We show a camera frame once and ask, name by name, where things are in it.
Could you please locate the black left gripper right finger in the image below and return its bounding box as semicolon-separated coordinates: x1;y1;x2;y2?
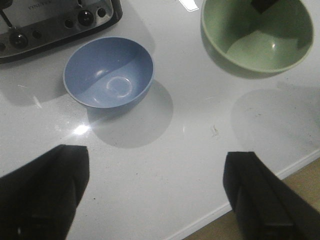
223;151;320;240

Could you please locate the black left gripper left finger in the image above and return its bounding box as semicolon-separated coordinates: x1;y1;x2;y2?
0;144;90;240

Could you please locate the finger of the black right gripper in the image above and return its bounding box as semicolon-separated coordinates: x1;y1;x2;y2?
250;0;278;14

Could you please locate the light green bowl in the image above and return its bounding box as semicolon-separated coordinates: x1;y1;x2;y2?
201;0;314;74

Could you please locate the blue bowl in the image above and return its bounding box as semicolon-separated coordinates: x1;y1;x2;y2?
63;37;155;110

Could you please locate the black toaster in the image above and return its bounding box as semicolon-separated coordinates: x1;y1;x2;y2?
0;0;123;64

